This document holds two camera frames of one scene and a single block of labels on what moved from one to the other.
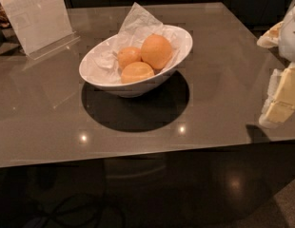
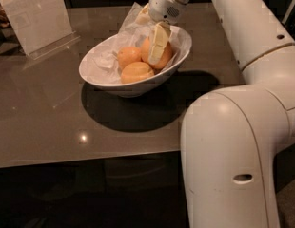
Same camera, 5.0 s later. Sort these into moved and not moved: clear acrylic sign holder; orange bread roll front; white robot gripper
Moved: white robot gripper
Not moved: orange bread roll front; clear acrylic sign holder
